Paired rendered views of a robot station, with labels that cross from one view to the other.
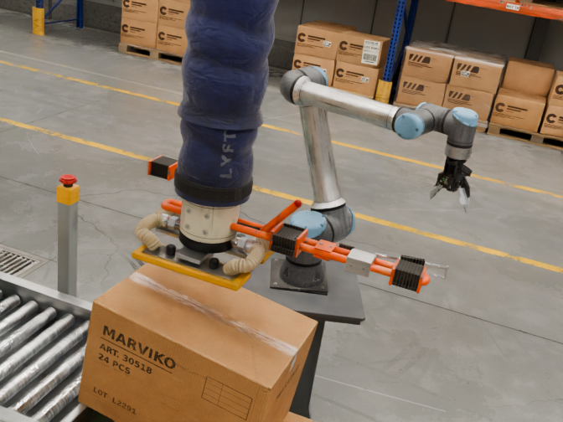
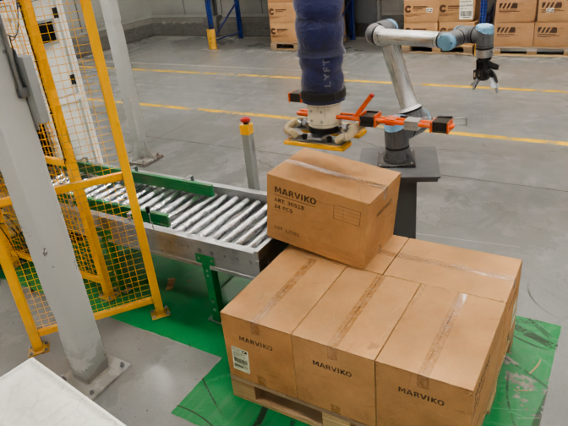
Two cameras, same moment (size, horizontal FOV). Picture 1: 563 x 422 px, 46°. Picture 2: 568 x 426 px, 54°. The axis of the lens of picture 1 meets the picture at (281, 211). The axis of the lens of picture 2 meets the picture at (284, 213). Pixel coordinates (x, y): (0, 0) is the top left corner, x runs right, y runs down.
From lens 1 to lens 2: 0.95 m
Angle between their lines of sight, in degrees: 15
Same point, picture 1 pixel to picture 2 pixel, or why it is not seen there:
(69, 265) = (253, 173)
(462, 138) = (483, 43)
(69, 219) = (249, 144)
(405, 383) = (489, 233)
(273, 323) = (372, 175)
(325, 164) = (403, 82)
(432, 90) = (522, 30)
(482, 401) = (548, 239)
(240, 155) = (335, 73)
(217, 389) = (341, 211)
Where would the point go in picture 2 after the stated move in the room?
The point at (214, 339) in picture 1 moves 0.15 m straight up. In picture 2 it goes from (335, 184) to (335, 157)
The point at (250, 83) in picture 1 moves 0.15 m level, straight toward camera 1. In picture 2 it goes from (332, 29) to (330, 35)
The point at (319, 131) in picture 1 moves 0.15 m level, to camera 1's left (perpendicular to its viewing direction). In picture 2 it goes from (395, 60) to (372, 61)
